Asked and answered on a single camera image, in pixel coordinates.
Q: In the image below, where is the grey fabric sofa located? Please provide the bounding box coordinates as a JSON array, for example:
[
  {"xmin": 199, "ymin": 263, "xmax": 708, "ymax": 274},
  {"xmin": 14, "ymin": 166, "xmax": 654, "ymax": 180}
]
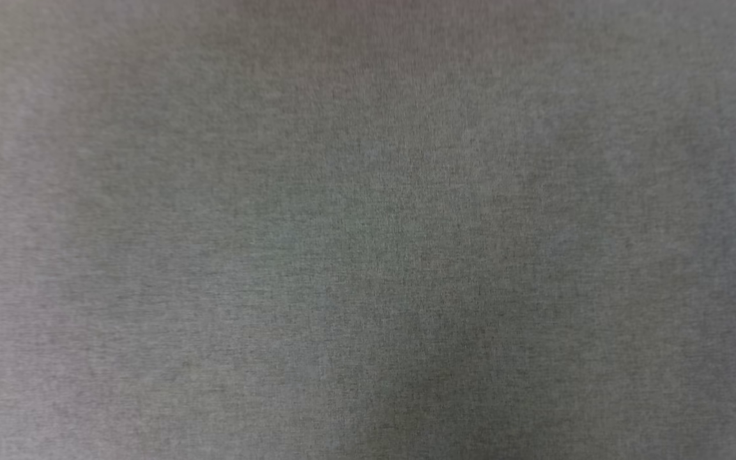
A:
[{"xmin": 0, "ymin": 0, "xmax": 736, "ymax": 460}]

